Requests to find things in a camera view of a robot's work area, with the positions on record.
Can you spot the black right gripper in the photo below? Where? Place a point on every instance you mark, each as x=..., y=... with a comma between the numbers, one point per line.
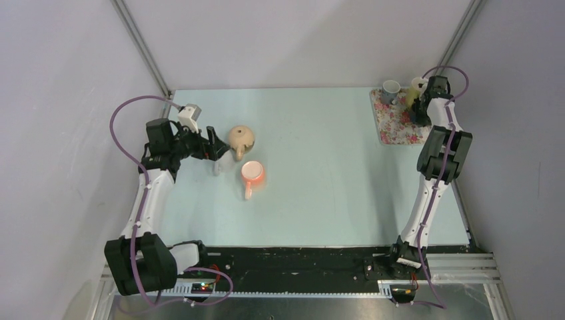
x=418, y=119

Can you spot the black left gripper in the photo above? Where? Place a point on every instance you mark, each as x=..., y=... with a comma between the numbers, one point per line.
x=216, y=150

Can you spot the yellow mug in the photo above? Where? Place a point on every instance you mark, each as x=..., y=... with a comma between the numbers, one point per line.
x=414, y=90

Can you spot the white translucent mug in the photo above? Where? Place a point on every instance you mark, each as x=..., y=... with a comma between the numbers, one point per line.
x=224, y=163

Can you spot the tan ceramic mug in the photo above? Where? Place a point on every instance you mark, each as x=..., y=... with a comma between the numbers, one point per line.
x=241, y=140

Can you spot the grey blue mug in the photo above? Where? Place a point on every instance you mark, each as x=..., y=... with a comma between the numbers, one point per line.
x=389, y=92

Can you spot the orange mug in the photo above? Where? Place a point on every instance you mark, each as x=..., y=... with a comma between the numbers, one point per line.
x=253, y=175

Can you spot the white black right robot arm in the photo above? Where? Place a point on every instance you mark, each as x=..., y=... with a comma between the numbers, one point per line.
x=440, y=162

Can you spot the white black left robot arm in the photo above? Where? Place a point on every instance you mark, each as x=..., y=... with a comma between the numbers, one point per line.
x=139, y=259

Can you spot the floral pattern tray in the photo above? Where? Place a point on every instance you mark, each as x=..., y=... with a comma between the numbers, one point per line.
x=394, y=124

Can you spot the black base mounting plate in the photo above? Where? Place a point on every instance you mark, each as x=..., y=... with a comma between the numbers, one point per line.
x=297, y=270

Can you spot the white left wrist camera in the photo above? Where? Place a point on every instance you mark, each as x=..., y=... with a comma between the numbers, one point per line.
x=188, y=116

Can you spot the aluminium frame rail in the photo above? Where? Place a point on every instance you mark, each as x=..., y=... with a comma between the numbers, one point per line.
x=446, y=266

